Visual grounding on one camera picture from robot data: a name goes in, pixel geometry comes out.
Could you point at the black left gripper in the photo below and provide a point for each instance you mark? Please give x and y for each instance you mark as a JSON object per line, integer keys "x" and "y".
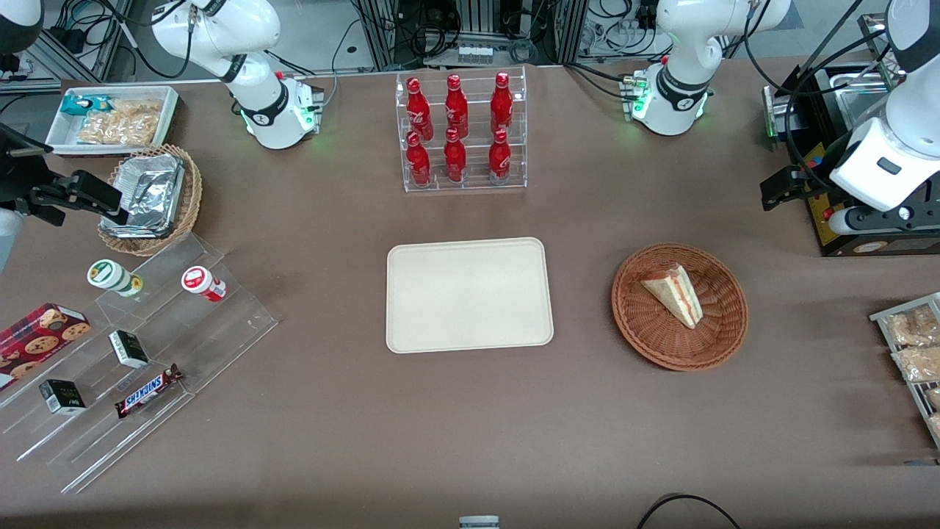
{"x": 820, "y": 168}

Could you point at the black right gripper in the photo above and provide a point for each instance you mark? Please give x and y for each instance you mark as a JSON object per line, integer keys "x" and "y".
{"x": 16, "y": 178}

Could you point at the triangular sandwich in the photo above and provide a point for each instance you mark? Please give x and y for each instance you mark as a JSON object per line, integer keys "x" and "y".
{"x": 675, "y": 294}

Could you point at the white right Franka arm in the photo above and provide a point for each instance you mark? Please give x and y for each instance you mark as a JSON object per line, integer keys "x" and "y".
{"x": 257, "y": 81}

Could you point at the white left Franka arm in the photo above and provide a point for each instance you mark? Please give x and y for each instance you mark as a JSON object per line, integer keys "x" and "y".
{"x": 683, "y": 66}

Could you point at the tan oval wicker basket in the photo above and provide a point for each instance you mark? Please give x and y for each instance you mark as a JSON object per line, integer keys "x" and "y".
{"x": 189, "y": 206}

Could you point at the brown round wicker basket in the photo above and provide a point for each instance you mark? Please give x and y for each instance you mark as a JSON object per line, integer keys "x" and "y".
{"x": 661, "y": 338}

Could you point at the beige plastic tray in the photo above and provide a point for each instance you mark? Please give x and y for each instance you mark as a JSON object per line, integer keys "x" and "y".
{"x": 470, "y": 294}

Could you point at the silver foil container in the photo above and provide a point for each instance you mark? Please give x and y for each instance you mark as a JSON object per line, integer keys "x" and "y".
{"x": 150, "y": 191}

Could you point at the green lid white bottle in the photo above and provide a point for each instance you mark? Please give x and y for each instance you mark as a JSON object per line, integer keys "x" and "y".
{"x": 110, "y": 276}

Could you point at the clear bag of crackers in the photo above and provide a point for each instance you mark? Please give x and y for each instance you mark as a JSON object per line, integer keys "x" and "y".
{"x": 121, "y": 125}

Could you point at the white rectangular bin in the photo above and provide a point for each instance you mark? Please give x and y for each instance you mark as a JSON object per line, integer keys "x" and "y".
{"x": 59, "y": 136}

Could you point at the red lid white bottle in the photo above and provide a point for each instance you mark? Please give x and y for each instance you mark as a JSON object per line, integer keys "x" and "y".
{"x": 202, "y": 282}

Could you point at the teal snack packet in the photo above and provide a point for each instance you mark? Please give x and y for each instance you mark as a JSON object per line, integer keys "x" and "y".
{"x": 79, "y": 104}

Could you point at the black yellow food warmer case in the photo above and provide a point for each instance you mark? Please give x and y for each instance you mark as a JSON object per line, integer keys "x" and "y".
{"x": 881, "y": 247}

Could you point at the steel food pan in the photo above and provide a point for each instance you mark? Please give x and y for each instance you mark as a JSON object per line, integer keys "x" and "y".
{"x": 863, "y": 99}

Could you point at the small black box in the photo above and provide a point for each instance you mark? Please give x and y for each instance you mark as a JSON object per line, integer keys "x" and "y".
{"x": 128, "y": 349}
{"x": 62, "y": 397}

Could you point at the red cookie box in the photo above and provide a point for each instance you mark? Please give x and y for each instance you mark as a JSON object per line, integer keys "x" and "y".
{"x": 37, "y": 342}

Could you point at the clear acrylic stepped stand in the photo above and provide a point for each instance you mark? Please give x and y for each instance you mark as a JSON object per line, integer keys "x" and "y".
{"x": 213, "y": 338}

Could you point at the Snickers chocolate bar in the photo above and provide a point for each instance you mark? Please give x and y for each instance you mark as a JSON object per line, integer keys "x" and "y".
{"x": 147, "y": 391}

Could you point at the clear bag of snacks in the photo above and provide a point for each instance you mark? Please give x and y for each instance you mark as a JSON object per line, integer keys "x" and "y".
{"x": 934, "y": 398}
{"x": 918, "y": 364}
{"x": 935, "y": 426}
{"x": 910, "y": 327}

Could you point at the red cola bottle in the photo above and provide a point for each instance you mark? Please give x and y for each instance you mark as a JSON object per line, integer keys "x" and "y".
{"x": 499, "y": 160}
{"x": 501, "y": 106}
{"x": 454, "y": 160}
{"x": 456, "y": 109}
{"x": 418, "y": 110}
{"x": 418, "y": 163}

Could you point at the clear acrylic bottle rack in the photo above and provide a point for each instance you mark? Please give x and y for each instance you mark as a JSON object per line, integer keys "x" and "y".
{"x": 474, "y": 184}

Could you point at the aluminium frame rack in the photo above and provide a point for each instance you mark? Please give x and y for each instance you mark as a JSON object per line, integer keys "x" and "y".
{"x": 565, "y": 29}

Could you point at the grey metal bracket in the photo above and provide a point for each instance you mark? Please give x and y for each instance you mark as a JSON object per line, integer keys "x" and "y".
{"x": 479, "y": 522}

